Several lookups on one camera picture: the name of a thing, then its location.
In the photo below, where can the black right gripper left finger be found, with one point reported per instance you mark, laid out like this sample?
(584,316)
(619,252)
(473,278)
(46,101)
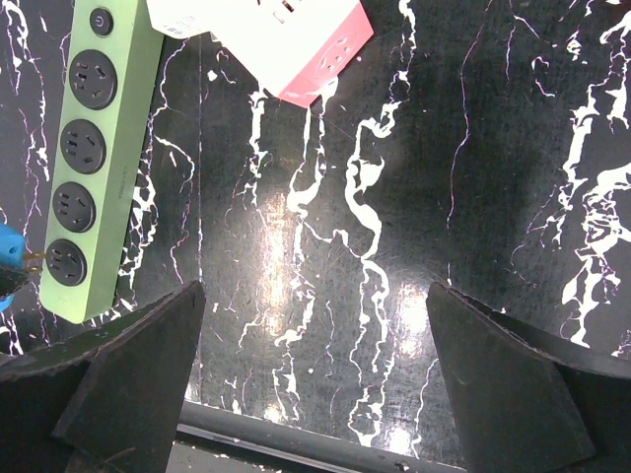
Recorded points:
(105,400)

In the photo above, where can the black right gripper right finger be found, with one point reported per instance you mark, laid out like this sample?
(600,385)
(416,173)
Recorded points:
(525,400)

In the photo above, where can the blue plug adapter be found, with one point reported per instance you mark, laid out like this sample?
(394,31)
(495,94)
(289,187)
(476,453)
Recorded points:
(16,264)

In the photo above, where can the pink cube socket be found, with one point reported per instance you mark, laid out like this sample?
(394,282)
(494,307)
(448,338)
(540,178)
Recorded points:
(292,48)

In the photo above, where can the green power strip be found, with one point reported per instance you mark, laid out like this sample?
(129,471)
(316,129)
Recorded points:
(112,65)

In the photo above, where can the white cube charger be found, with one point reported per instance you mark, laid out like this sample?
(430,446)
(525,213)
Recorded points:
(181,19)

